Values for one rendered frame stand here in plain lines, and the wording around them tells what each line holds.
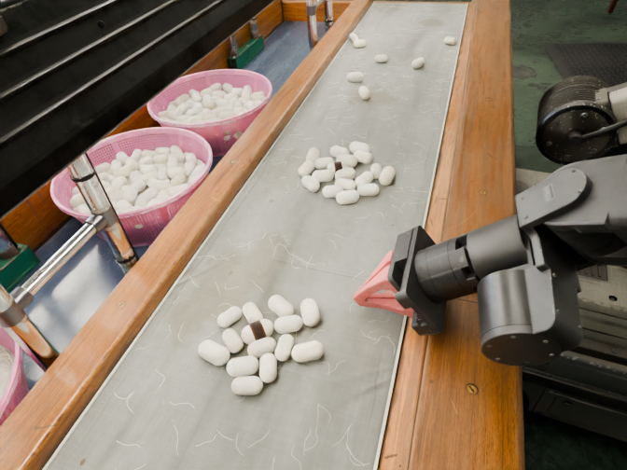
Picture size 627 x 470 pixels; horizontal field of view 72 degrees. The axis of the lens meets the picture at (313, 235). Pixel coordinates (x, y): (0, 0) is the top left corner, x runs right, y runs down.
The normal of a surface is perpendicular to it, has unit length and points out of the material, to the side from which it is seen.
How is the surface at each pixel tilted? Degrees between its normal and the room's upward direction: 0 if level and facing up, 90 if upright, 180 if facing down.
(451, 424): 0
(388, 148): 0
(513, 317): 20
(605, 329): 90
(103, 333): 0
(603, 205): 49
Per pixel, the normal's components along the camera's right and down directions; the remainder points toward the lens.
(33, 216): 0.95, 0.15
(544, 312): -0.80, -0.48
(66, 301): -0.07, -0.73
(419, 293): 0.70, -0.34
